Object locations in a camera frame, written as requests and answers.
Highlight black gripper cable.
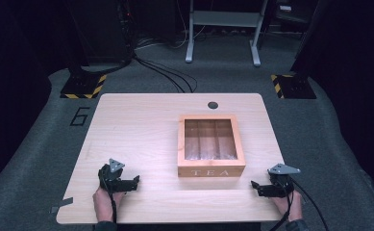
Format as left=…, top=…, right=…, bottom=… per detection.
left=99, top=169, right=117, bottom=224
left=269, top=177, right=330, bottom=231

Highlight white metal stand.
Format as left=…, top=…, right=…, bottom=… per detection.
left=185, top=0, right=269, bottom=67

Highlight black floor cables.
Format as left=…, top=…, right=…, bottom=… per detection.
left=132, top=52, right=198, bottom=94

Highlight person's left hand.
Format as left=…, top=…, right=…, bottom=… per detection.
left=92, top=187, right=125, bottom=223

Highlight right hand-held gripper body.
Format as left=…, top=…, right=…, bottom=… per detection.
left=264, top=163, right=302, bottom=198

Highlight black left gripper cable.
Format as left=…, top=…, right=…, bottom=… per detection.
left=99, top=169, right=117, bottom=224

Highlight black yellow striped base plate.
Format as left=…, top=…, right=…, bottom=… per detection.
left=60, top=72, right=108, bottom=100
left=270, top=74, right=317, bottom=100

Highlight black stand column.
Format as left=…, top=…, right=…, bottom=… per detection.
left=63, top=0, right=135, bottom=75
left=289, top=0, right=328, bottom=76

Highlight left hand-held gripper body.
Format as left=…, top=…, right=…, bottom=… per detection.
left=97, top=158, right=135, bottom=194

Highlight wooden tea box glass lid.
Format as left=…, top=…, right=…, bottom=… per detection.
left=177, top=114, right=247, bottom=178

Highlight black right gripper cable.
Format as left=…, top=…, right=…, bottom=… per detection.
left=269, top=177, right=330, bottom=231

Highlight grey tape piece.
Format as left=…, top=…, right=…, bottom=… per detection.
left=50, top=196, right=74, bottom=215

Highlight person's right hand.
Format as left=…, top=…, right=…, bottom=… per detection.
left=270, top=191, right=304, bottom=222

